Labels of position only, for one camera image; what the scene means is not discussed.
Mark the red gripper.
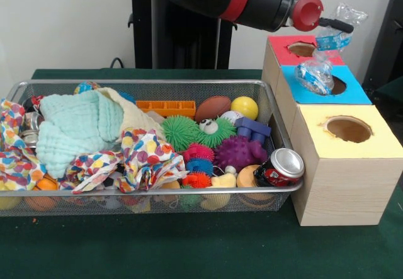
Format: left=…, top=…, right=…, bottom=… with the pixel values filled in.
left=290, top=0, right=355, bottom=34

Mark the cream waffle cloth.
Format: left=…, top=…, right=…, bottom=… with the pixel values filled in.
left=96, top=86, right=167, bottom=142

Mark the polka dot cloth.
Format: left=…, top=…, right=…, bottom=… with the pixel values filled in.
left=0, top=98, right=48, bottom=191
left=59, top=127, right=189, bottom=195

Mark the mint waffle cloth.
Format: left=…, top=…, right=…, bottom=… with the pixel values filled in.
left=35, top=90, right=125, bottom=179

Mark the black chair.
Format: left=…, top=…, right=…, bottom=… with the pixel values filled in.
left=361, top=0, right=403, bottom=103

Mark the dark green side table cloth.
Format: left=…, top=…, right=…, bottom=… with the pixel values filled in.
left=373, top=77, right=403, bottom=110

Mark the smooth yellow ball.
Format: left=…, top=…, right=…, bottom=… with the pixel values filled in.
left=230, top=96, right=259, bottom=119

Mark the black and white can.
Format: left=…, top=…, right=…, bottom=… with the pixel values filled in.
left=253, top=147, right=305, bottom=188

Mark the purple spiky ball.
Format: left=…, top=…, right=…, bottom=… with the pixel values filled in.
left=213, top=135, right=268, bottom=174

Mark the green spiky toy with eyes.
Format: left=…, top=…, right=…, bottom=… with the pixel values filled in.
left=162, top=116, right=237, bottom=150

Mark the small orange basketball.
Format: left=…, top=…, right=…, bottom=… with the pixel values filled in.
left=25, top=176, right=60, bottom=211

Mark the shallow wire mesh bin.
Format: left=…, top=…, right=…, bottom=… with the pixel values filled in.
left=0, top=79, right=305, bottom=219

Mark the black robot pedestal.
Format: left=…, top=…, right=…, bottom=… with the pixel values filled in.
left=121, top=0, right=254, bottom=70

